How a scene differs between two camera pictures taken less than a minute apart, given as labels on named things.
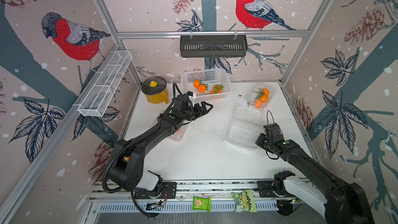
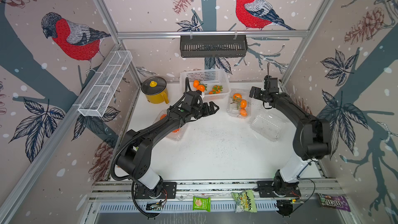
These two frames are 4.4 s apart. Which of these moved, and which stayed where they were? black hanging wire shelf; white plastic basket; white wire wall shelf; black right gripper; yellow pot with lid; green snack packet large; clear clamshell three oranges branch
Moved: clear clamshell three oranges branch; black right gripper
Stayed: white wire wall shelf; green snack packet large; yellow pot with lid; white plastic basket; black hanging wire shelf
